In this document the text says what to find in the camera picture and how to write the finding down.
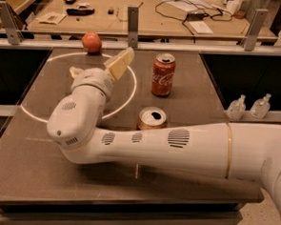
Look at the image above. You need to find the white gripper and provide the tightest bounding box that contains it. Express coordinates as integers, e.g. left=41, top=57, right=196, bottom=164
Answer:
left=69, top=47, right=134, bottom=100

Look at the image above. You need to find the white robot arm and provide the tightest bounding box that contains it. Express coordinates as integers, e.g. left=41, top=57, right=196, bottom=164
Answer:
left=47, top=48, right=281, bottom=217

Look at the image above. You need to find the red apple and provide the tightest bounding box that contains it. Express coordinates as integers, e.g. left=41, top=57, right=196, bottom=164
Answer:
left=82, top=32, right=102, bottom=53

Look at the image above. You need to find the red coke can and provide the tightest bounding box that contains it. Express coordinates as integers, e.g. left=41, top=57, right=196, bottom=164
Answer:
left=151, top=52, right=176, bottom=97

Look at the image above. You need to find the orange soda can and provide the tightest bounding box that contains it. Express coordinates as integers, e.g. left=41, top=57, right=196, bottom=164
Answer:
left=137, top=107, right=168, bottom=130

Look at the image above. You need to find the wooden background desk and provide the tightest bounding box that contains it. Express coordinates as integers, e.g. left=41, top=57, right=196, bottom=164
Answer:
left=25, top=0, right=281, bottom=49

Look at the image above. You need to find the black device on desk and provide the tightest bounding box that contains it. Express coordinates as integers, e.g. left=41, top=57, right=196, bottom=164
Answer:
left=67, top=8, right=95, bottom=16

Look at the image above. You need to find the white paper card left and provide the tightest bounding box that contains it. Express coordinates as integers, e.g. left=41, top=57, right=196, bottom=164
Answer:
left=36, top=11, right=66, bottom=25

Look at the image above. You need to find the white paper card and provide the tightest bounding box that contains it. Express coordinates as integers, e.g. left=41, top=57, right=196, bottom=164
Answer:
left=189, top=21, right=213, bottom=34
left=36, top=11, right=66, bottom=25

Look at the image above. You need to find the white paper card right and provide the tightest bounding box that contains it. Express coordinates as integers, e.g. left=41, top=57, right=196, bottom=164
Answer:
left=189, top=21, right=213, bottom=34

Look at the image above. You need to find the clear sanitizer bottle left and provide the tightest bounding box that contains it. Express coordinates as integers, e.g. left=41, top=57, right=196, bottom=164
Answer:
left=227, top=94, right=246, bottom=120

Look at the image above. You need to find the clear sanitizer bottle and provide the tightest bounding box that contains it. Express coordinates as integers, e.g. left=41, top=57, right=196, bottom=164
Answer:
left=250, top=93, right=271, bottom=119
left=227, top=94, right=246, bottom=120

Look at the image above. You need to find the clear sanitizer bottle right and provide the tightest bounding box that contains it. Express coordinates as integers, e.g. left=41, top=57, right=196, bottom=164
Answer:
left=250, top=93, right=271, bottom=119

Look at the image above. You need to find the metal rail behind table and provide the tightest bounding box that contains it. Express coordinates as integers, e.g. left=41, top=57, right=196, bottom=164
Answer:
left=0, top=38, right=281, bottom=56

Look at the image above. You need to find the middle metal bracket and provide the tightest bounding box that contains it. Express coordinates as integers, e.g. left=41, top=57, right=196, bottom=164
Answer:
left=127, top=6, right=139, bottom=48

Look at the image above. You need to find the metal bracket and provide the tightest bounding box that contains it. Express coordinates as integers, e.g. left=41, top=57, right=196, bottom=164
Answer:
left=0, top=1, right=23, bottom=45
left=242, top=9, right=268, bottom=51
left=127, top=6, right=139, bottom=48

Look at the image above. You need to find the left metal bracket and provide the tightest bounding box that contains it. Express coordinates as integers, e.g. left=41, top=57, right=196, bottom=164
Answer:
left=0, top=1, right=23, bottom=45

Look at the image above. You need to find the black cable on desk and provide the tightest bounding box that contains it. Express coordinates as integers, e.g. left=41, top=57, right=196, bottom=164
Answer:
left=153, top=0, right=234, bottom=38

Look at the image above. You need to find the right metal bracket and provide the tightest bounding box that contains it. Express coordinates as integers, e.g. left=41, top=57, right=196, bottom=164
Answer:
left=242, top=9, right=268, bottom=51

